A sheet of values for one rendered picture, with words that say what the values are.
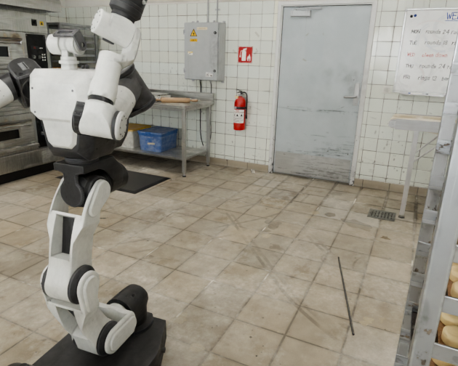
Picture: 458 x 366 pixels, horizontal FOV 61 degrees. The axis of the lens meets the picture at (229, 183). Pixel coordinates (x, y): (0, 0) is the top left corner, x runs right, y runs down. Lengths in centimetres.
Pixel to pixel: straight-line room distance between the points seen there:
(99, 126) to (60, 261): 62
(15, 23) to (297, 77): 320
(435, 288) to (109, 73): 88
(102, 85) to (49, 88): 36
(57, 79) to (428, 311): 120
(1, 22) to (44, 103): 359
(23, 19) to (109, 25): 404
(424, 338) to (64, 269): 118
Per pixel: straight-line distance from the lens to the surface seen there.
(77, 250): 152
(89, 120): 109
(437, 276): 68
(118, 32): 116
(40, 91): 145
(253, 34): 515
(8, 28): 504
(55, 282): 157
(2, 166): 502
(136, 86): 130
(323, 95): 490
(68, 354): 199
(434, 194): 111
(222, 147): 542
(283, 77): 503
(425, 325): 73
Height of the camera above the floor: 141
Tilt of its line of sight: 17 degrees down
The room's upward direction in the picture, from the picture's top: 2 degrees clockwise
